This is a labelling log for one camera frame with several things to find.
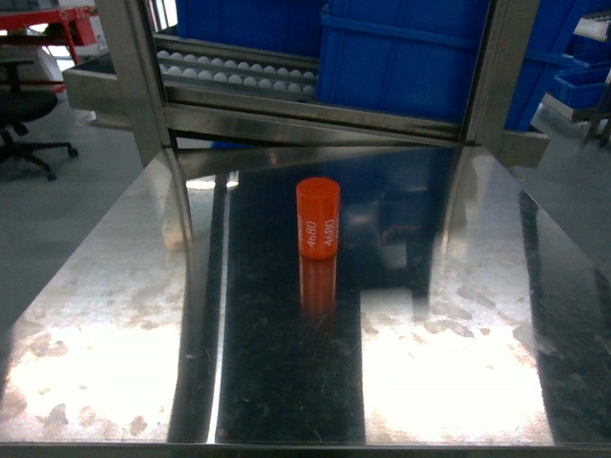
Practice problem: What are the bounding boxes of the orange cylindrical capacitor 4680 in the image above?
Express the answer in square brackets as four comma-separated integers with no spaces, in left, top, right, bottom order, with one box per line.
[296,177,340,260]

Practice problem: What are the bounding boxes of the blue crate rear left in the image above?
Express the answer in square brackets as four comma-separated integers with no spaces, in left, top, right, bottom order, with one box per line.
[176,0,327,57]

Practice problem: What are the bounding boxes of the large blue plastic crate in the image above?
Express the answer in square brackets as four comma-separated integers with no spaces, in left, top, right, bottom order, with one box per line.
[317,0,490,123]

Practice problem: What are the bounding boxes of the stainless steel roller rack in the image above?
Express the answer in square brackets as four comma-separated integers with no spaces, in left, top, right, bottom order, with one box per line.
[64,1,549,168]

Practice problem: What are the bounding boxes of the small blue bin right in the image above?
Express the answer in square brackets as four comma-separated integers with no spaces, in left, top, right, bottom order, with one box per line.
[551,67,609,109]

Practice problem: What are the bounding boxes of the black office chair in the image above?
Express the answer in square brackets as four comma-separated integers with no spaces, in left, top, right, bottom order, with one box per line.
[1,57,78,181]

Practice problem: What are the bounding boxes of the red metal table frame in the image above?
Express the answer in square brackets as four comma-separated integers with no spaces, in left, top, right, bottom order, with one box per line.
[1,1,97,94]

